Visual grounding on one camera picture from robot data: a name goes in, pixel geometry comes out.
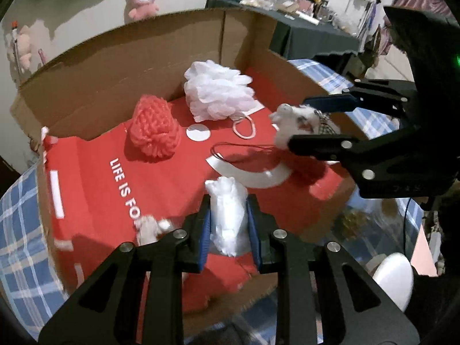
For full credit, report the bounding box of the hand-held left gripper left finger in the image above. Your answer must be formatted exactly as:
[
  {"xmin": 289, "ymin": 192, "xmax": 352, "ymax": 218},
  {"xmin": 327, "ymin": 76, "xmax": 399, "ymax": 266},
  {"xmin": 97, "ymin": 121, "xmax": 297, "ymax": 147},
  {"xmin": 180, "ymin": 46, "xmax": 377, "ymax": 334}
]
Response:
[{"xmin": 38, "ymin": 196, "xmax": 212, "ymax": 345}]

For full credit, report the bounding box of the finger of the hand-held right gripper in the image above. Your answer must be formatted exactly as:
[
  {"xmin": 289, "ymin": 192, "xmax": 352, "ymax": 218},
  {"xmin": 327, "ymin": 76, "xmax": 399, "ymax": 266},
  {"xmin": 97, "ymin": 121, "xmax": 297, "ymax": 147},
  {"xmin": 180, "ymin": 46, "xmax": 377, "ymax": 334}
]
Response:
[
  {"xmin": 287, "ymin": 129, "xmax": 417, "ymax": 199},
  {"xmin": 304, "ymin": 79, "xmax": 410, "ymax": 119}
]

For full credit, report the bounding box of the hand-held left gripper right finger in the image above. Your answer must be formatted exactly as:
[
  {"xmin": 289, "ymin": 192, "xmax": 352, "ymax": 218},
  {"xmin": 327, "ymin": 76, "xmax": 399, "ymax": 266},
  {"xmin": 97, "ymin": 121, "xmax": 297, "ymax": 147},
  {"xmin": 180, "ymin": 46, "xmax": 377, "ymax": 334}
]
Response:
[{"xmin": 246, "ymin": 194, "xmax": 421, "ymax": 345}]

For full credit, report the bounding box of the white tissue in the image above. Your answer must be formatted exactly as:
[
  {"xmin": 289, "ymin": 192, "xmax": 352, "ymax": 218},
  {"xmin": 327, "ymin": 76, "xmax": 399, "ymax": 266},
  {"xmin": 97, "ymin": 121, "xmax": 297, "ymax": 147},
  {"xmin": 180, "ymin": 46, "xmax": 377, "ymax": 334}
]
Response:
[{"xmin": 205, "ymin": 177, "xmax": 248, "ymax": 257}]

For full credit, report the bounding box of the small white plush toy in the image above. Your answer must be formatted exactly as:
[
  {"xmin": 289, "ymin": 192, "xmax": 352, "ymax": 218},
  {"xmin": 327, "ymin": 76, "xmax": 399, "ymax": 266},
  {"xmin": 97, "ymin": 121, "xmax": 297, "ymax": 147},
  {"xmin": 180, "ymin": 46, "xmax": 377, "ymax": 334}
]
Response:
[{"xmin": 211, "ymin": 103, "xmax": 340, "ymax": 164}]

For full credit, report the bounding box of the cream crochet scrunchie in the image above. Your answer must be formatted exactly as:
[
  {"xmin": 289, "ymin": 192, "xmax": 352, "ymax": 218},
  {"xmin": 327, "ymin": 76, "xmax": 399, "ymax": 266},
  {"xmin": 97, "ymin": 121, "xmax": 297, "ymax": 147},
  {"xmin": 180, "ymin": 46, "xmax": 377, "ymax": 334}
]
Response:
[{"xmin": 135, "ymin": 215, "xmax": 171, "ymax": 247}]

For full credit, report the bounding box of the glass jar with metal lid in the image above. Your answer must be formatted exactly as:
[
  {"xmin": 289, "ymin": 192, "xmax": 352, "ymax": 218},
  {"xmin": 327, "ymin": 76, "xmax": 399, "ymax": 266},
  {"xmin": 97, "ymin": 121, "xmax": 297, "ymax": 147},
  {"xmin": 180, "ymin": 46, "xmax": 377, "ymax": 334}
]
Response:
[{"xmin": 336, "ymin": 187, "xmax": 425, "ymax": 259}]

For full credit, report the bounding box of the white mesh bath pouf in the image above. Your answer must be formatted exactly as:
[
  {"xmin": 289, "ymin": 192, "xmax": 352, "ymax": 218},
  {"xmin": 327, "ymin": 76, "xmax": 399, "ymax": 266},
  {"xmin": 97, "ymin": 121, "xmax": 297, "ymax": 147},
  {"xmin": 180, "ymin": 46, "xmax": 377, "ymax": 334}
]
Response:
[{"xmin": 183, "ymin": 61, "xmax": 257, "ymax": 139}]

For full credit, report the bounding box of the coral mesh bath pouf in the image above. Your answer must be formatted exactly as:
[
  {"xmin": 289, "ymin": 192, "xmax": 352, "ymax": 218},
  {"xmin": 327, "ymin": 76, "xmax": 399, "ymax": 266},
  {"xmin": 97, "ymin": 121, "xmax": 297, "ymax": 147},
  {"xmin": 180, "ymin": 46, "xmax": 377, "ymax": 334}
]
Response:
[{"xmin": 129, "ymin": 94, "xmax": 181, "ymax": 162}]

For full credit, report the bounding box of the cardboard box with red lining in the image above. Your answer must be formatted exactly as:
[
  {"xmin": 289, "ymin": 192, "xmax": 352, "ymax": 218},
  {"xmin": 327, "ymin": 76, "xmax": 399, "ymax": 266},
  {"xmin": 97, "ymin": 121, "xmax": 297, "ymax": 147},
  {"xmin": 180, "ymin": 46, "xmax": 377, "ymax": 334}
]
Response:
[{"xmin": 9, "ymin": 7, "xmax": 371, "ymax": 331}]

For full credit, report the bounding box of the table with dark cloth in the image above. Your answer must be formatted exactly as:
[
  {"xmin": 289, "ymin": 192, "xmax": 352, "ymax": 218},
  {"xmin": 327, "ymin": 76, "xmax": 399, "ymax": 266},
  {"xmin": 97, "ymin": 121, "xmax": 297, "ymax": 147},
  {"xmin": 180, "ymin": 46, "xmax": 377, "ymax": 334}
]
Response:
[{"xmin": 206, "ymin": 0, "xmax": 360, "ymax": 62}]

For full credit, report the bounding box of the white round object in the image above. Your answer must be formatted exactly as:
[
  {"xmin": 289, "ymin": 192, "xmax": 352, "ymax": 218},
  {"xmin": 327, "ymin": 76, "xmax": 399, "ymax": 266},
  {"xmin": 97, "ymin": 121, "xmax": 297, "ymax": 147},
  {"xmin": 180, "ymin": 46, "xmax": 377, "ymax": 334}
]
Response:
[{"xmin": 372, "ymin": 253, "xmax": 414, "ymax": 310}]

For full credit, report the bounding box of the pink plush toy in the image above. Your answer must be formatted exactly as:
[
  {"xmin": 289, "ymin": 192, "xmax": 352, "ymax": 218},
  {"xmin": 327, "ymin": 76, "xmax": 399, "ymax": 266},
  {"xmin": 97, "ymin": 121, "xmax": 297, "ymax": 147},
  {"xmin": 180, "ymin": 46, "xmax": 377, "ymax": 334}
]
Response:
[{"xmin": 129, "ymin": 0, "xmax": 160, "ymax": 20}]

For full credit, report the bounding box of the pink pig plush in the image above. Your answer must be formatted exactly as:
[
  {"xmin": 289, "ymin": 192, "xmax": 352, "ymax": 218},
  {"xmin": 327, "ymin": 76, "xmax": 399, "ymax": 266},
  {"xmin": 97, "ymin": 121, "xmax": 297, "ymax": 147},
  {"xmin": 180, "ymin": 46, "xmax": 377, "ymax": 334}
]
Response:
[{"xmin": 5, "ymin": 25, "xmax": 33, "ymax": 72}]

